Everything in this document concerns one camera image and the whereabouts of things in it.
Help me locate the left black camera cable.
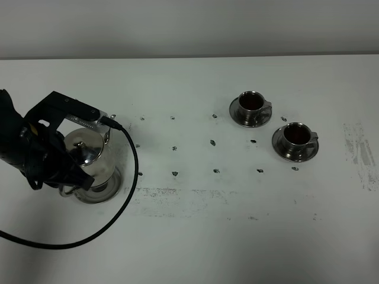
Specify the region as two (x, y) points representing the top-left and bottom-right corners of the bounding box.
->
(0, 117), (140, 250)

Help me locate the near steel cup saucer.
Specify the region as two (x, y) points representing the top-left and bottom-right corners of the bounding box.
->
(272, 127), (319, 163)

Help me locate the near stainless steel teacup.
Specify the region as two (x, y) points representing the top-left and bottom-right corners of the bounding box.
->
(282, 122), (319, 152)

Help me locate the far stainless steel teacup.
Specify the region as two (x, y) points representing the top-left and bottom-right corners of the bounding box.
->
(238, 91), (272, 122)

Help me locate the stainless steel teacup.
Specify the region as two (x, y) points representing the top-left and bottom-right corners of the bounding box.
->
(238, 91), (272, 122)
(282, 122), (319, 152)

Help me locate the stainless steel teapot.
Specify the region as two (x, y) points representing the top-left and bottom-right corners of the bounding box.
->
(64, 128), (116, 193)

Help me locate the steel teapot saucer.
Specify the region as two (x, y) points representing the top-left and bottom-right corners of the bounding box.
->
(74, 167), (123, 204)

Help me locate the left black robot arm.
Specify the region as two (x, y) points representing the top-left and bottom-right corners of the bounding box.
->
(1, 89), (100, 190)

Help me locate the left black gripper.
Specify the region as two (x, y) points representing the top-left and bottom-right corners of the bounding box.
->
(17, 118), (94, 191)

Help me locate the steel cup saucer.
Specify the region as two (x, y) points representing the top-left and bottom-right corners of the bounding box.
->
(272, 127), (319, 163)
(229, 98), (272, 128)

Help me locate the far steel cup saucer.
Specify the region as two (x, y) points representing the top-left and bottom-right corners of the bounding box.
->
(229, 98), (272, 128)

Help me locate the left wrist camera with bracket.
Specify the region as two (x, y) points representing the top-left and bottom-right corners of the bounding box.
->
(25, 91), (110, 134)

